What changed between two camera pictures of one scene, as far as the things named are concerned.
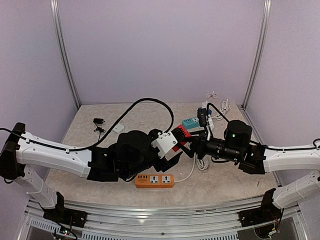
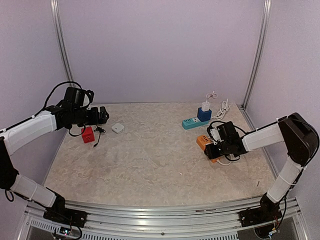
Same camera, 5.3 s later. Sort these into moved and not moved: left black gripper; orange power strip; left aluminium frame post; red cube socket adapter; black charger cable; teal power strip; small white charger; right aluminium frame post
Moved: left black gripper; orange power strip; red cube socket adapter
Not moved: small white charger; black charger cable; right aluminium frame post; teal power strip; left aluminium frame post
